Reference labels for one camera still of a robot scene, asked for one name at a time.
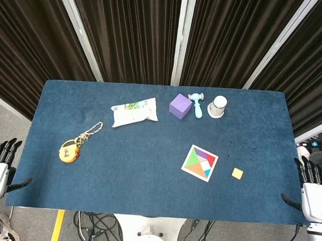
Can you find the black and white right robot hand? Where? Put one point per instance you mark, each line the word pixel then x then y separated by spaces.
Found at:
pixel 315 199

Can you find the small yellow block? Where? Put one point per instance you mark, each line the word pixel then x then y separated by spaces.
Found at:
pixel 237 173

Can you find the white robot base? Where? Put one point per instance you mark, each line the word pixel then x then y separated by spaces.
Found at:
pixel 149 232

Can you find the colourful wooden tangram puzzle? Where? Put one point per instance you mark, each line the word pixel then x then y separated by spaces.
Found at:
pixel 199 163

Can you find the grey sneaker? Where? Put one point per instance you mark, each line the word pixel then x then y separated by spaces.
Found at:
pixel 5 229

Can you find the power strip with plugs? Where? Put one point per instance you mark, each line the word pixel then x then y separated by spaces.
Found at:
pixel 316 143

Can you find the yellow floor tape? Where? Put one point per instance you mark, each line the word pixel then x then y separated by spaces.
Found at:
pixel 57 228

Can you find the dark brown curtain panel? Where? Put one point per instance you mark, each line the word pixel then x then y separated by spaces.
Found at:
pixel 312 73
pixel 127 36
pixel 28 48
pixel 228 40

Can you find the white paper cup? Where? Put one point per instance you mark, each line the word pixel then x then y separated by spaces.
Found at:
pixel 217 107

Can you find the blue table cloth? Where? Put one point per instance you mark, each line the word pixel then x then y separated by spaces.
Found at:
pixel 137 173

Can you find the light blue toy hammer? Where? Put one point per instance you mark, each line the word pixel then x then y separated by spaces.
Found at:
pixel 197 108

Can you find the white snack bag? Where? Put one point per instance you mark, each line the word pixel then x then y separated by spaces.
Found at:
pixel 134 114

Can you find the purple foam cube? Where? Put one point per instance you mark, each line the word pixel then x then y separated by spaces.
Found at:
pixel 179 106

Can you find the white frame rail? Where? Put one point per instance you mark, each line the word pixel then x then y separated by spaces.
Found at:
pixel 312 135

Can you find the white frame post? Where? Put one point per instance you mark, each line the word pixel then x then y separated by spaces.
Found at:
pixel 182 38
pixel 79 34
pixel 282 43

